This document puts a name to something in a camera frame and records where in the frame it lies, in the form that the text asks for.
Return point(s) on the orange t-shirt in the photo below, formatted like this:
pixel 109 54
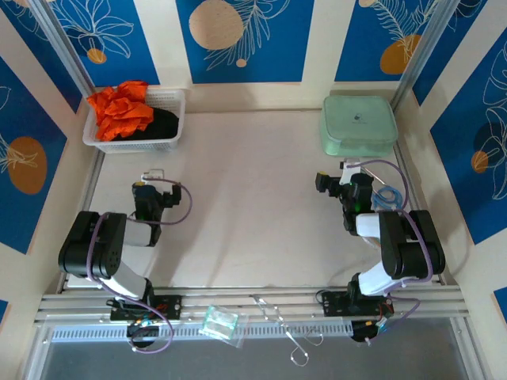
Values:
pixel 119 111

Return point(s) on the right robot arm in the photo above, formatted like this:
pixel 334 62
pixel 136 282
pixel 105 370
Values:
pixel 412 245

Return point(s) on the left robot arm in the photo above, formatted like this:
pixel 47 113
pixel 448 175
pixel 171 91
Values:
pixel 91 245

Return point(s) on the thin grey metal tool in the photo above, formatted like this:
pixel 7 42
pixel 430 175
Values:
pixel 376 176

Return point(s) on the white perforated plastic basket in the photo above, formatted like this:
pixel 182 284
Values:
pixel 130 145

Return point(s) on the pale green zip case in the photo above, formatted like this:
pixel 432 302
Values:
pixel 356 130

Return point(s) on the black t-shirt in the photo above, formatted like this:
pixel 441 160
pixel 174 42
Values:
pixel 162 124

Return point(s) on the clear plastic bag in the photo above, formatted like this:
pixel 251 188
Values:
pixel 219 320

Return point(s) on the grey metal panel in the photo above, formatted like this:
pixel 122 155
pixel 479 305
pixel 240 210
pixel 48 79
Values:
pixel 198 364

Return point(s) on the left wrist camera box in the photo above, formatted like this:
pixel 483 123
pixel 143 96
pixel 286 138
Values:
pixel 152 173

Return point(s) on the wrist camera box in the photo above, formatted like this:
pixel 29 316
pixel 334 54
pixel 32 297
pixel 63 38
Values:
pixel 348 171
pixel 152 173

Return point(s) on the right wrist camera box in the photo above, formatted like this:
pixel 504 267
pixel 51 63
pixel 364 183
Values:
pixel 348 171

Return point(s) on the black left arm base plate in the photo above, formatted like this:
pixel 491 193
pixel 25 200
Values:
pixel 170 306

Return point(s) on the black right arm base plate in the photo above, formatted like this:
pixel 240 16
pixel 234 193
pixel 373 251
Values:
pixel 332 305

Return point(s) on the aluminium table frame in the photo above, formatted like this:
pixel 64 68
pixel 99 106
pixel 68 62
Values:
pixel 222 299

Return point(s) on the aluminium upright post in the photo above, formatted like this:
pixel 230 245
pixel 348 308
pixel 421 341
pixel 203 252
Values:
pixel 425 51
pixel 63 47

